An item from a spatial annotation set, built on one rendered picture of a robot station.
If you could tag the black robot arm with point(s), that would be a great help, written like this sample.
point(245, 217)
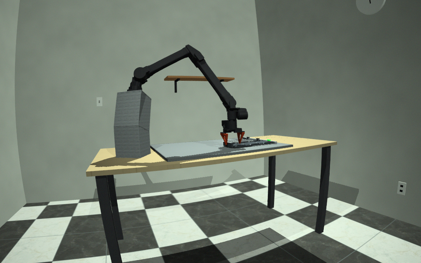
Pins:
point(142, 74)

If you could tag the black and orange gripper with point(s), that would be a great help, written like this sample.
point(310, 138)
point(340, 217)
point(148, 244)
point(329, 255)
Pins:
point(232, 127)

